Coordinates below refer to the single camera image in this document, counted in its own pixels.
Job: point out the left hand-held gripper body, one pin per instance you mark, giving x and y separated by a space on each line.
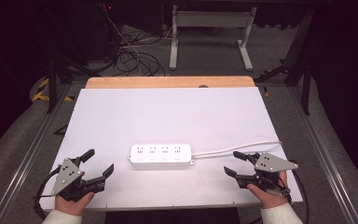
65 175

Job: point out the white power strip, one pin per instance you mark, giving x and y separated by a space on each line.
161 154

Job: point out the dark computer case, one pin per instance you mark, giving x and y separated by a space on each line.
136 18

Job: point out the black metal stand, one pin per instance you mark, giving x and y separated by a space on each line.
304 77
52 84

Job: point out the wooden table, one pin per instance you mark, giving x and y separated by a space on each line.
167 82

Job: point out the person's left hand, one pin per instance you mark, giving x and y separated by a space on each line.
71 207

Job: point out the white metal desk frame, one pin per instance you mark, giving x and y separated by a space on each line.
213 19

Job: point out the white board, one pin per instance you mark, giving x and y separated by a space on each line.
174 115

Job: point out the person's right hand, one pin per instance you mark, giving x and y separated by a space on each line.
272 200

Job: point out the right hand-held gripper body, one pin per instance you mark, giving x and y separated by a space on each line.
272 164

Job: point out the yellow black hazard tape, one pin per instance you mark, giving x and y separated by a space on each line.
42 90

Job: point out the aluminium floor rail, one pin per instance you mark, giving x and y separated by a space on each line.
326 161
28 158

